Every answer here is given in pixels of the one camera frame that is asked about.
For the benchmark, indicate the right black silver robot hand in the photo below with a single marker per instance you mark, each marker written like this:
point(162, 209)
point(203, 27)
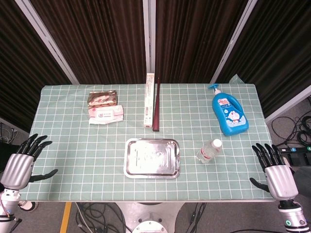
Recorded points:
point(280, 179)

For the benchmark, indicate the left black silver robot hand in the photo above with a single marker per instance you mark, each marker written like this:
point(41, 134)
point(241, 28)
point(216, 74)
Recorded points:
point(18, 167)

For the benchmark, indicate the small transparent water bottle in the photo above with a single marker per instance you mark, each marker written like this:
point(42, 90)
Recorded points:
point(209, 151)

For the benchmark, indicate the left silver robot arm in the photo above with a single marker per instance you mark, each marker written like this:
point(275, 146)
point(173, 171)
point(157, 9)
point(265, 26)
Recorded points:
point(8, 206)

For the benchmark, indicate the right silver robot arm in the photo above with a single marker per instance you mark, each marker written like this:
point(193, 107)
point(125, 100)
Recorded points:
point(292, 216)

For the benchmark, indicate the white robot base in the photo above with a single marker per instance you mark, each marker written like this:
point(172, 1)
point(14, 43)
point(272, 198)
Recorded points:
point(149, 218)

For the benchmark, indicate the blue pump detergent bottle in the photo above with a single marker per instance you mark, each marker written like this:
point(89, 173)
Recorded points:
point(230, 114)

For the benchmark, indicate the rectangular stainless steel tray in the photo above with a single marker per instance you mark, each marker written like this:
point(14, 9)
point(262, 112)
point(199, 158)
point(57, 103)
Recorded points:
point(151, 159)

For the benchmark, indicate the black power strip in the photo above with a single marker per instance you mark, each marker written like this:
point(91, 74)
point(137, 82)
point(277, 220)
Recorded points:
point(295, 155)

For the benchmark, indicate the white shoe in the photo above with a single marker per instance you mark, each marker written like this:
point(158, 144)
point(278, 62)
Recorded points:
point(28, 206)

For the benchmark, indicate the green checked tablecloth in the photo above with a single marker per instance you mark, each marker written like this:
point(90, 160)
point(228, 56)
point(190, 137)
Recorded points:
point(85, 157)

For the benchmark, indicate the white pink wet wipes pack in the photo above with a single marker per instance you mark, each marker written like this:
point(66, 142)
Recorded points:
point(105, 114)

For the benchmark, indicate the gold foil snack packet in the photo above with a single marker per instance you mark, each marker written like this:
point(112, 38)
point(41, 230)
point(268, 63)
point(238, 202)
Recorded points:
point(103, 98)

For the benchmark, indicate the long white cardboard box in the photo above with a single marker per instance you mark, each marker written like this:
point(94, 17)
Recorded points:
point(149, 102)

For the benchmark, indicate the grey partition frame post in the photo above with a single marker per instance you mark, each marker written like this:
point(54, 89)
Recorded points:
point(289, 104)
point(232, 41)
point(48, 41)
point(148, 36)

